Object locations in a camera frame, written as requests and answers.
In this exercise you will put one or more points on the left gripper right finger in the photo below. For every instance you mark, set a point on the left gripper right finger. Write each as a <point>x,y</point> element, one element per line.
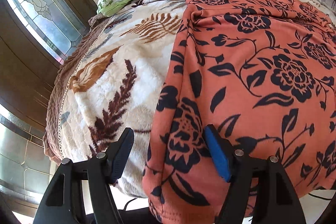
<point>276,199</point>

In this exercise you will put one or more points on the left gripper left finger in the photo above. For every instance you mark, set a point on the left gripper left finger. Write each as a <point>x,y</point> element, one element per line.
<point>63,199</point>

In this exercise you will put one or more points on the orange black floral garment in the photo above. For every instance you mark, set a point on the orange black floral garment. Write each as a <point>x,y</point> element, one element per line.
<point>263,73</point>

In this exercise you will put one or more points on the brown bed sheet edge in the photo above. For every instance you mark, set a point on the brown bed sheet edge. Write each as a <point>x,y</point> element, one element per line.
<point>50,138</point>

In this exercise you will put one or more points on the leaf pattern fleece blanket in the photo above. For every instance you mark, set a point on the leaf pattern fleece blanket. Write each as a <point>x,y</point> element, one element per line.
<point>117,82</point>

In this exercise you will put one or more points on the brown wooden glass door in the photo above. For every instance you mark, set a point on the brown wooden glass door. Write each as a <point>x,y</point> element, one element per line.
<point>37,37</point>

